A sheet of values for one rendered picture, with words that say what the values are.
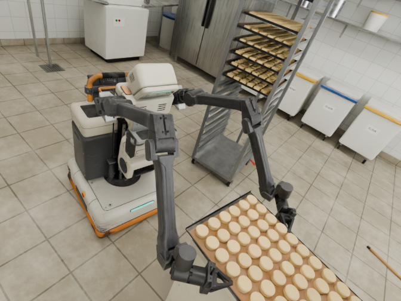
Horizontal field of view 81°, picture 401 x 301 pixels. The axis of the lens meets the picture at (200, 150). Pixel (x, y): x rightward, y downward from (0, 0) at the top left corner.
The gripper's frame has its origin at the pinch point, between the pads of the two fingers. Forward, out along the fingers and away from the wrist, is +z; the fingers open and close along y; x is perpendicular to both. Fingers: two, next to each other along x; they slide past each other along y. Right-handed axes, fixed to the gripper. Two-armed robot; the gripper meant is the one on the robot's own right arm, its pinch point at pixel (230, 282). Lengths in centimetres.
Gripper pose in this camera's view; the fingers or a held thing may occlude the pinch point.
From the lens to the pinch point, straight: 90.7
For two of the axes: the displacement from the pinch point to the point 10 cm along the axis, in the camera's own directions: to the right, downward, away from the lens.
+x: 0.9, -6.0, 7.9
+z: 9.6, 2.6, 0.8
